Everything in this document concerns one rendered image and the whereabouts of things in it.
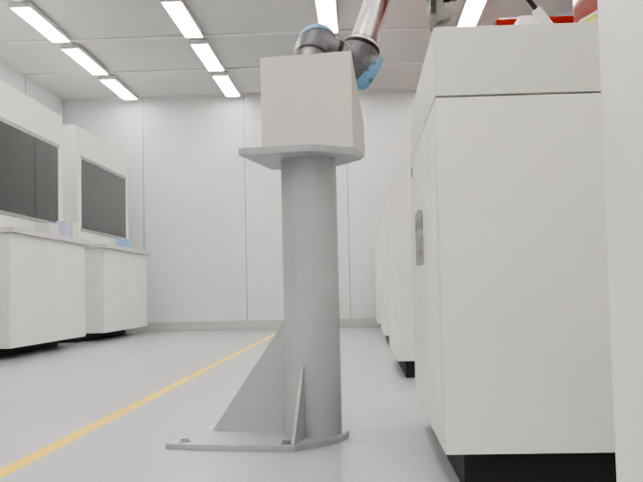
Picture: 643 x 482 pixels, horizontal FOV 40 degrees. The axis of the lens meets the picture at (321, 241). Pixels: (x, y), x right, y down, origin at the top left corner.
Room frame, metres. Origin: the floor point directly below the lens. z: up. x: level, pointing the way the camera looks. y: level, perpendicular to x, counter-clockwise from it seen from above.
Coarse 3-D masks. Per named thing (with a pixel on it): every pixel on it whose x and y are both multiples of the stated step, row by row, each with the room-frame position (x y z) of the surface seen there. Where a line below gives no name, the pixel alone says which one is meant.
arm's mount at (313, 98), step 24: (264, 72) 2.52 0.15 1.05; (288, 72) 2.51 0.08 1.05; (312, 72) 2.49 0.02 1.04; (336, 72) 2.48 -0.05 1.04; (264, 96) 2.52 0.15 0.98; (288, 96) 2.51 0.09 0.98; (312, 96) 2.49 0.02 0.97; (336, 96) 2.48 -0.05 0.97; (264, 120) 2.52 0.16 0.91; (288, 120) 2.51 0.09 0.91; (312, 120) 2.49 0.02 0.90; (336, 120) 2.48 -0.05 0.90; (360, 120) 2.59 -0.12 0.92; (264, 144) 2.52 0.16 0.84; (288, 144) 2.51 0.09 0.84; (336, 144) 2.48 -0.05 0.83; (360, 144) 2.58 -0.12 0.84
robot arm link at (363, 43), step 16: (368, 0) 2.72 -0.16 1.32; (384, 0) 2.72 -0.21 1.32; (368, 16) 2.70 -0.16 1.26; (384, 16) 2.72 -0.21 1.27; (352, 32) 2.72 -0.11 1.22; (368, 32) 2.68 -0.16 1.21; (352, 48) 2.65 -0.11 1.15; (368, 48) 2.66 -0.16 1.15; (368, 64) 2.65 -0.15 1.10; (368, 80) 2.66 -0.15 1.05
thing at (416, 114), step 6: (420, 78) 2.23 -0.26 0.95; (420, 84) 2.24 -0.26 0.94; (420, 90) 2.25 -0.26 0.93; (420, 96) 2.25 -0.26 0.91; (414, 102) 2.48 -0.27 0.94; (420, 102) 2.26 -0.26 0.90; (414, 108) 2.49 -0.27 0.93; (420, 108) 2.26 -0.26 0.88; (414, 114) 2.49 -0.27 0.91; (420, 114) 2.27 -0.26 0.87; (414, 120) 2.50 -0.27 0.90; (420, 120) 2.28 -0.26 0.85; (414, 126) 2.51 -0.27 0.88; (420, 126) 2.28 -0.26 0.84; (414, 132) 2.52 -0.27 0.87; (420, 132) 2.29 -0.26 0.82; (414, 138) 2.52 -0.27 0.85; (414, 144) 2.53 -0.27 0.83
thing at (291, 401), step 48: (288, 192) 2.51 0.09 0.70; (336, 192) 2.55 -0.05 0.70; (288, 240) 2.51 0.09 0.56; (336, 240) 2.53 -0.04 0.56; (288, 288) 2.51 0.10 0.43; (336, 288) 2.53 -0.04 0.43; (288, 336) 2.52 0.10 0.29; (336, 336) 2.52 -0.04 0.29; (288, 384) 2.52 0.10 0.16; (336, 384) 2.52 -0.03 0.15; (192, 432) 2.62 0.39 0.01; (240, 432) 2.60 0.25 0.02; (288, 432) 2.53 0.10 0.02; (336, 432) 2.51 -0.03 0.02
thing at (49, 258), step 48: (0, 96) 6.37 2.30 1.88; (0, 144) 6.36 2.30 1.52; (48, 144) 7.35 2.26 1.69; (0, 192) 6.36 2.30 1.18; (48, 192) 7.34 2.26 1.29; (0, 240) 5.98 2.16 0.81; (48, 240) 6.71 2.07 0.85; (0, 288) 5.98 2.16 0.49; (48, 288) 6.71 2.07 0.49; (0, 336) 5.98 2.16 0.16; (48, 336) 6.71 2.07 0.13
